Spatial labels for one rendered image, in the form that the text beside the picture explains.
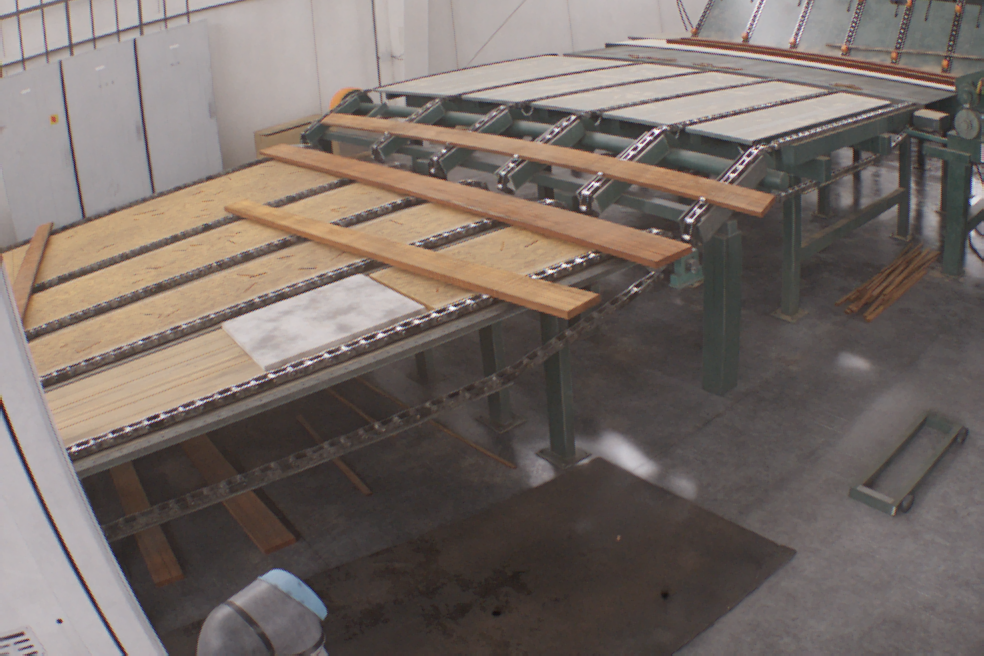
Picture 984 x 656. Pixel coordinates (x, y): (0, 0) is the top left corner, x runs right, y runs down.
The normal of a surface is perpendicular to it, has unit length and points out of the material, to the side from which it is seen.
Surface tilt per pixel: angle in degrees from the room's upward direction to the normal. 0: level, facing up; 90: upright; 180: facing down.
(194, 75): 90
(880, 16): 47
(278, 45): 88
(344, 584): 0
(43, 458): 90
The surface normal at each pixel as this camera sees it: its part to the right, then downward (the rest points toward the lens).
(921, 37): -0.64, -0.43
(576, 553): -0.10, -0.93
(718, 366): -0.79, 0.29
